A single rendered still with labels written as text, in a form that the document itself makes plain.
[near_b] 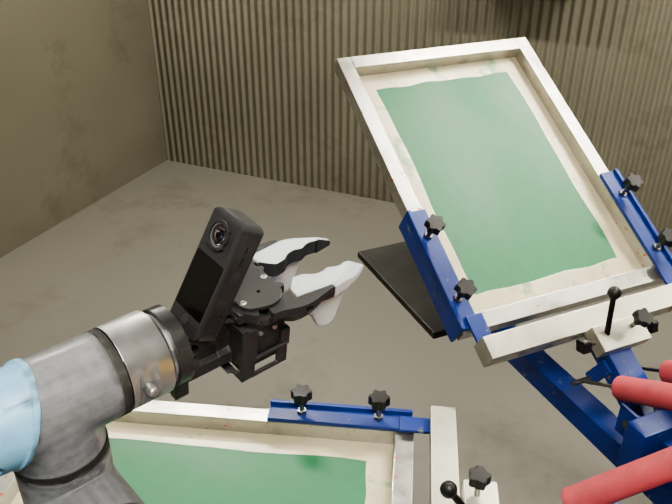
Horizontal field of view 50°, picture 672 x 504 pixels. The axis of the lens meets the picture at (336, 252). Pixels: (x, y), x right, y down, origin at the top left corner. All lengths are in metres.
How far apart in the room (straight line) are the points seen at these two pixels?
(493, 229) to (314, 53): 3.00
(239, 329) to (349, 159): 4.09
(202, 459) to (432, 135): 0.95
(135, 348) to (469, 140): 1.40
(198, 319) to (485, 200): 1.24
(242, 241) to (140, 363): 0.13
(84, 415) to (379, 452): 1.00
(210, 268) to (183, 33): 4.48
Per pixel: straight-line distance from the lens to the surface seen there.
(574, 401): 1.75
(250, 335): 0.64
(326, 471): 1.47
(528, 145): 1.94
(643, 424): 1.55
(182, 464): 1.52
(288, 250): 0.70
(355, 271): 0.69
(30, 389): 0.57
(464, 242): 1.68
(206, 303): 0.61
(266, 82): 4.79
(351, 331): 3.45
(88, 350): 0.59
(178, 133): 5.33
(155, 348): 0.59
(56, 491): 0.62
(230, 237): 0.59
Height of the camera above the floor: 2.03
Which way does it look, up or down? 30 degrees down
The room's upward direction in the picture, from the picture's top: straight up
